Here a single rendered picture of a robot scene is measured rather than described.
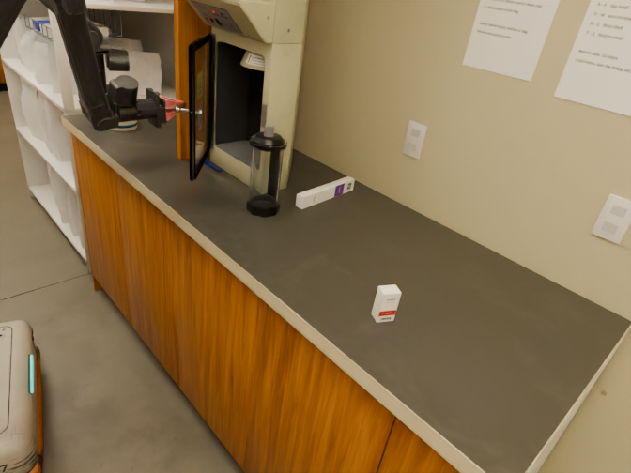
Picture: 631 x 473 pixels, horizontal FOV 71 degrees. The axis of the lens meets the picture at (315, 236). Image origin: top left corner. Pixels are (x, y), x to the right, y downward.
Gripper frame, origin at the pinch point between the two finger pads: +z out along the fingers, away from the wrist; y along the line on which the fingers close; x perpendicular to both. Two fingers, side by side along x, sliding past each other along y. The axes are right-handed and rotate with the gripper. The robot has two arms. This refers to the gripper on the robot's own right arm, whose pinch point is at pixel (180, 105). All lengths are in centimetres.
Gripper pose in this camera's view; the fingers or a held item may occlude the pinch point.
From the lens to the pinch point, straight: 147.0
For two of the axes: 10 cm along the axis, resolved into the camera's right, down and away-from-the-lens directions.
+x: -6.7, -4.5, 5.9
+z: 7.3, -2.8, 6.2
